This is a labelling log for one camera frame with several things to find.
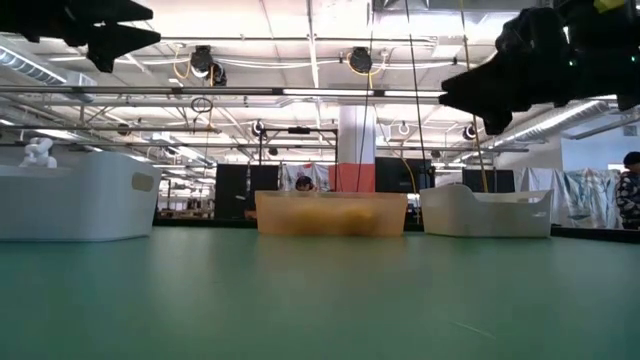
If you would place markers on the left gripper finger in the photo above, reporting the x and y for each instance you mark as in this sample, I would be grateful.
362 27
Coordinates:
122 12
120 42

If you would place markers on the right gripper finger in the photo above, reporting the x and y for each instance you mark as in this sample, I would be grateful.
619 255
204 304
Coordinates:
480 80
492 112

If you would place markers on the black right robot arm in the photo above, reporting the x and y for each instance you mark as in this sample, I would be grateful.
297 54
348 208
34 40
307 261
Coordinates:
605 60

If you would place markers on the black partition panel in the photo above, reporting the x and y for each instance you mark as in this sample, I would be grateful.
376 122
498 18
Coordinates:
397 175
495 180
232 192

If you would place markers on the white plastic basket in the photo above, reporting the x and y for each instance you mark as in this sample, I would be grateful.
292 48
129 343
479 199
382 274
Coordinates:
75 200
480 215

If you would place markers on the blue white tarp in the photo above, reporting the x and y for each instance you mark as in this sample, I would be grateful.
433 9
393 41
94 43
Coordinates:
575 195

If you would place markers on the white red building column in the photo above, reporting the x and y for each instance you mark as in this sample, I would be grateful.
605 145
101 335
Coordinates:
356 150

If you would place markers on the long ceiling light fixture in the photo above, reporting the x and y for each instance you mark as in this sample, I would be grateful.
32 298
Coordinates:
325 92

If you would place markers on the person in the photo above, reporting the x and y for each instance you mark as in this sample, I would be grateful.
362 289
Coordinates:
304 183
629 195

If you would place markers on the tan translucent plastic basket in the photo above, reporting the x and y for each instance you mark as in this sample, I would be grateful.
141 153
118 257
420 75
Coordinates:
330 199

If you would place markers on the white printed cloth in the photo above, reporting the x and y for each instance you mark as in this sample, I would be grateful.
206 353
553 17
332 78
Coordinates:
290 175

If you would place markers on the black gantry frame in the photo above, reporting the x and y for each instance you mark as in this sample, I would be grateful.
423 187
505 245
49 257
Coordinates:
300 130

